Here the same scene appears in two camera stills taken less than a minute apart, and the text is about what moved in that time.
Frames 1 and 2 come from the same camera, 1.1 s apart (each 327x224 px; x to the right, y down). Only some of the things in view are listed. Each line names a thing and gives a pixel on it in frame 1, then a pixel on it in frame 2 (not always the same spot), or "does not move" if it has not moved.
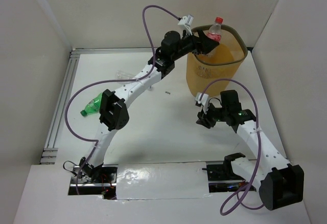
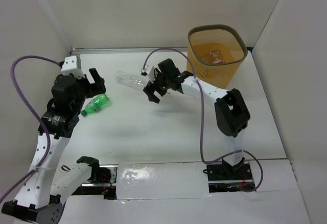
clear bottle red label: x=214 y=32 → x=216 y=57
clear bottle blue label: x=204 y=72 does not move
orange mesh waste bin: x=224 y=62 does not move
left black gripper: x=200 y=43 → x=94 y=85
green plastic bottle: x=93 y=106 does not move
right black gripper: x=204 y=120 → x=149 y=91
